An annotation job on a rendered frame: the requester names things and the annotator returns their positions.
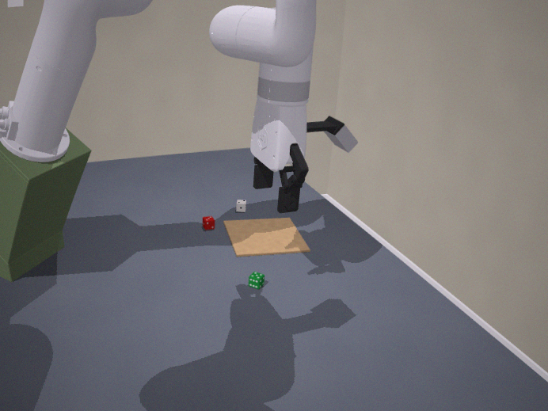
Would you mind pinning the white die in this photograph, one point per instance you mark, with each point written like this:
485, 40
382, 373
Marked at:
241, 205

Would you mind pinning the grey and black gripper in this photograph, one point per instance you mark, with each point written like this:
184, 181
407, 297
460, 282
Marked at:
279, 130

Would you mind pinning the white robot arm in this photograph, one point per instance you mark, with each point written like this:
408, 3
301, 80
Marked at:
278, 38

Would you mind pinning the green die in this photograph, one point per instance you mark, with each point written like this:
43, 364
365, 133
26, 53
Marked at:
256, 280

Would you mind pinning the red die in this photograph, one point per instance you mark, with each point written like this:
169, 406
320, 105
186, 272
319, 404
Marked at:
208, 223

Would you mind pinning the tan mat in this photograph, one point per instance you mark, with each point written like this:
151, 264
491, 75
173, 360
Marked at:
255, 237

